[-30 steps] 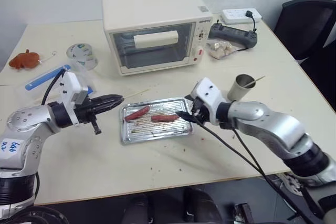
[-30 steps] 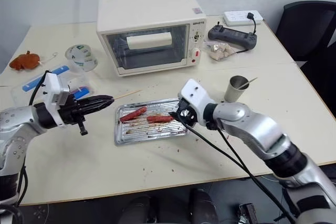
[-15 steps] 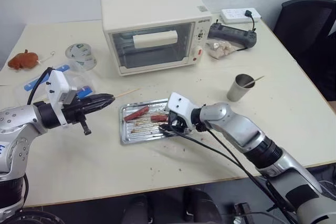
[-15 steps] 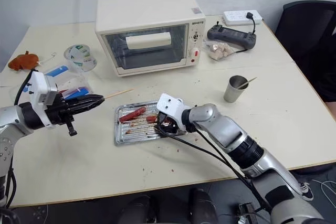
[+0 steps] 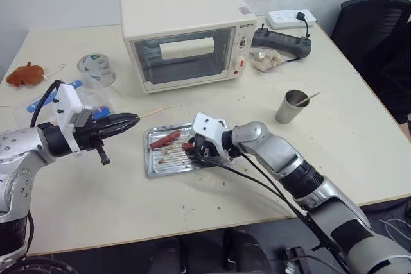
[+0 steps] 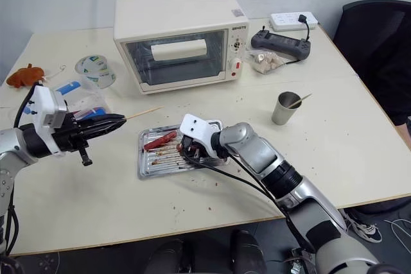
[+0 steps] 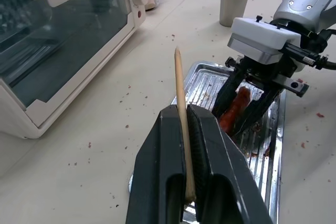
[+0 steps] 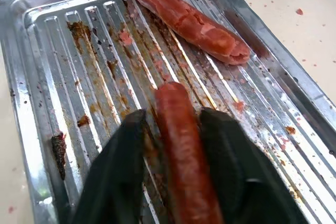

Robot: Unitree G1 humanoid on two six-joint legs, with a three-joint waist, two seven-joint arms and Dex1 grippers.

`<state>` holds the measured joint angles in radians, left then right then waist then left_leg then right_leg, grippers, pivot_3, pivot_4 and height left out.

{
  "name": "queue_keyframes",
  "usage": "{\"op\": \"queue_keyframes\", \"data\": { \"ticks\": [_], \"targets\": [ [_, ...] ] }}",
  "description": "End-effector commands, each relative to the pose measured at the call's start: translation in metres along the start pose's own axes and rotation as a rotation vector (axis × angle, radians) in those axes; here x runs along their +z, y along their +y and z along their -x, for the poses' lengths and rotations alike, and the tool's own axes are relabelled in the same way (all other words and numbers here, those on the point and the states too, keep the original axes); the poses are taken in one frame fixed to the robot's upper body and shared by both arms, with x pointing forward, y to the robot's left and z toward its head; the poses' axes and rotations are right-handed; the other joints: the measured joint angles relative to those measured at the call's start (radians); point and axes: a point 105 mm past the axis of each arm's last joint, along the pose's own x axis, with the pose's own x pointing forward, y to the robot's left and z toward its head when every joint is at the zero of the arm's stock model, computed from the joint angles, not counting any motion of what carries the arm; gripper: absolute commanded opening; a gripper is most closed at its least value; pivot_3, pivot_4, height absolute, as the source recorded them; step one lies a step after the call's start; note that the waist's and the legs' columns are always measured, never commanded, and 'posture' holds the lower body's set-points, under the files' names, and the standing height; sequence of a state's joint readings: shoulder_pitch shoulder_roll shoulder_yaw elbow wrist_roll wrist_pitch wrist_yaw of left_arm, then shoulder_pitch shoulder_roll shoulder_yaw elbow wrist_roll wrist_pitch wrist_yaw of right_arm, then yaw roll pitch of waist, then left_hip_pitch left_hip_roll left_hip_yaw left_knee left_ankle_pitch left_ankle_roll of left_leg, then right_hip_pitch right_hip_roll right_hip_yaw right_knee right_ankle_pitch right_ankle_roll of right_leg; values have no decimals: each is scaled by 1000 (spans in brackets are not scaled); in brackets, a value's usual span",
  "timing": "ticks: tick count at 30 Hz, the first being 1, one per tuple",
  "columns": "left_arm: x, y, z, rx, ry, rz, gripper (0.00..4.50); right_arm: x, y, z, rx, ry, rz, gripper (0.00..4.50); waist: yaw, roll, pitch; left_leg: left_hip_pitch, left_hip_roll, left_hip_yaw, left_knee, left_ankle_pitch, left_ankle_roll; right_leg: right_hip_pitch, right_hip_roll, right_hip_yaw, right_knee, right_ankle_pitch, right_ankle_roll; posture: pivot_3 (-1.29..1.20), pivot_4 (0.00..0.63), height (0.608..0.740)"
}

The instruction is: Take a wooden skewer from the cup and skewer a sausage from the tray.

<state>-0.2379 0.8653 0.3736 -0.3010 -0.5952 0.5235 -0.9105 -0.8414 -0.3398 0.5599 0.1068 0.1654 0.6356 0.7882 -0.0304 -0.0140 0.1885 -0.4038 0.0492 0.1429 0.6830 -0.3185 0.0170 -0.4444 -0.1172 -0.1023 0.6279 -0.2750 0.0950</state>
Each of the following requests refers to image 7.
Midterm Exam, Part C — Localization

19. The cream toaster oven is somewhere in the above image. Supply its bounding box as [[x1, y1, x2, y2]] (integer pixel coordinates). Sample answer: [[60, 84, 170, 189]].
[[0, 0, 148, 140]]

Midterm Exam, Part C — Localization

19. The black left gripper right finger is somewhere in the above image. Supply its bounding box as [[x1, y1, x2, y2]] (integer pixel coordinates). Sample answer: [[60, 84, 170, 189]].
[[186, 104, 274, 224]]

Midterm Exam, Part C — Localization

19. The wooden skewer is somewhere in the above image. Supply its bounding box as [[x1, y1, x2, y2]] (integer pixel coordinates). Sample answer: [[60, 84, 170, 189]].
[[174, 46, 197, 205]]

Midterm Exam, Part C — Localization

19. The red sausage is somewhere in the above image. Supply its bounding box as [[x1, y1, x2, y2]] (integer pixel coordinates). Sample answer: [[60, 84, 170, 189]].
[[219, 86, 252, 134]]

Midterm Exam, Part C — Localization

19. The metal cup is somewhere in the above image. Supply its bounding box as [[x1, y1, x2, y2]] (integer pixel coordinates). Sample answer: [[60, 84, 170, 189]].
[[219, 0, 255, 28]]

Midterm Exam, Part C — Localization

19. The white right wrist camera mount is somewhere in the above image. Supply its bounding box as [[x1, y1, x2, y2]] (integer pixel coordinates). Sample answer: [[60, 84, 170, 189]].
[[227, 17, 306, 73]]

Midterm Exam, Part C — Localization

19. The ribbed metal tray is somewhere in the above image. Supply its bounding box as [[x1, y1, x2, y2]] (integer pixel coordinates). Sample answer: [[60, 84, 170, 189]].
[[128, 61, 287, 224]]

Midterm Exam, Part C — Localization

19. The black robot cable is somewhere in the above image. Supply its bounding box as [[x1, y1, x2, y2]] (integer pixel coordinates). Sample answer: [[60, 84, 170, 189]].
[[316, 28, 336, 71]]

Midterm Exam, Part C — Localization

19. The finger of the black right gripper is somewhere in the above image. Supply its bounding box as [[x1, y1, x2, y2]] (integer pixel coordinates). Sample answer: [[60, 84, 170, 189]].
[[211, 69, 246, 118], [233, 83, 285, 136]]

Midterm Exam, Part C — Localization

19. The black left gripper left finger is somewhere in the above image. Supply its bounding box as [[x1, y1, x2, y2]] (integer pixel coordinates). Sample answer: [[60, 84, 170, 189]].
[[125, 104, 190, 224]]

